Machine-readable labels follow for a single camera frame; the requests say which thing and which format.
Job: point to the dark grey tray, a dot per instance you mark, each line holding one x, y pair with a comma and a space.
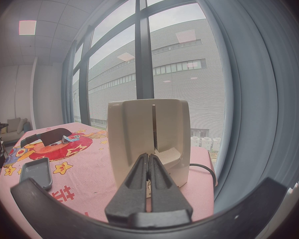
34, 169

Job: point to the blue curtain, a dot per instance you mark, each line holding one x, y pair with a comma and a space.
259, 96

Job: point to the cream sofa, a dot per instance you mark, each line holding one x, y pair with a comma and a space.
12, 129

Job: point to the white knife rest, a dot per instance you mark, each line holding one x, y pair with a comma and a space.
64, 139

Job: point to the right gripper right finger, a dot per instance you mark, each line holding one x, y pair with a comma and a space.
164, 195

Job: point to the cream toaster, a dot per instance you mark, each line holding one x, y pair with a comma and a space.
134, 133

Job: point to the square ceiling light panel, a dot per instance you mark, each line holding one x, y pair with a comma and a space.
27, 27

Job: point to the window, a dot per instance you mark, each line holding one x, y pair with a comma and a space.
179, 83

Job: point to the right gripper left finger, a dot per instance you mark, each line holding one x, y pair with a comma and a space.
129, 195

